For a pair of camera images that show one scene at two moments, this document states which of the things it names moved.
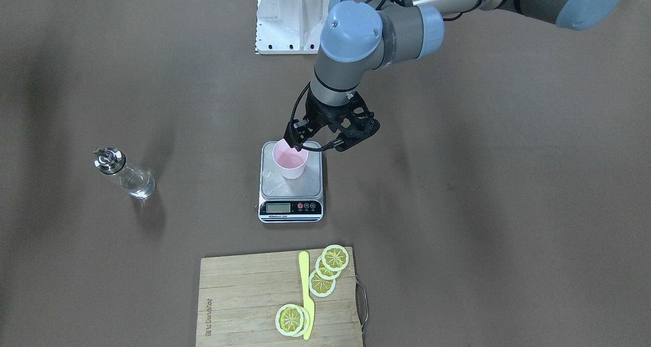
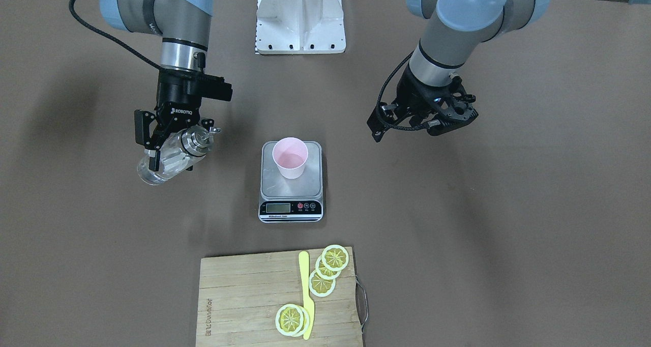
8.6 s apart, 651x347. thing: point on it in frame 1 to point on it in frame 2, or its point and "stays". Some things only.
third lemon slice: x=321 y=287 stays
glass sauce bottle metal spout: x=109 y=160 to x=197 y=141
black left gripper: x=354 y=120 to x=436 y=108
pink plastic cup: x=291 y=161 stays
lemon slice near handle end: x=335 y=257 stays
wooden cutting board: x=239 y=296 stays
